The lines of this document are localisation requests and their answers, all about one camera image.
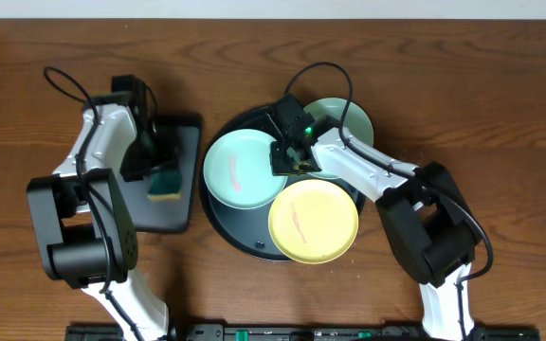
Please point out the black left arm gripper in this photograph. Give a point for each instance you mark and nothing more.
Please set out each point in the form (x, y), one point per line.
(168, 153)

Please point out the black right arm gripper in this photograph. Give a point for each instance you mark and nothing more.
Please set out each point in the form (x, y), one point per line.
(278, 167)

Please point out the green yellow sponge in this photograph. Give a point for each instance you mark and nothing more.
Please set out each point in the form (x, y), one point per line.
(165, 185)

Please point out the light green plate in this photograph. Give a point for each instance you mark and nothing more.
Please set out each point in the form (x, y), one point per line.
(238, 172)
(356, 121)

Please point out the yellow plate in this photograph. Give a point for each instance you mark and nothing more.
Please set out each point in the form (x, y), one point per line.
(313, 221)

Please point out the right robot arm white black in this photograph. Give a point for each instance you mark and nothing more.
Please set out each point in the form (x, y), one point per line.
(430, 229)

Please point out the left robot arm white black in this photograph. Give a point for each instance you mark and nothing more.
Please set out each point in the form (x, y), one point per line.
(84, 231)

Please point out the black rectangular tray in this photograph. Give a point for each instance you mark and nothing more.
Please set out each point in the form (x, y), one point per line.
(168, 216)

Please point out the black round tray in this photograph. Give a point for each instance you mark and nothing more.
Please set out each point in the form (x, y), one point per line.
(246, 229)

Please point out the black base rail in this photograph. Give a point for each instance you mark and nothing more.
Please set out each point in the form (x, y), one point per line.
(213, 332)

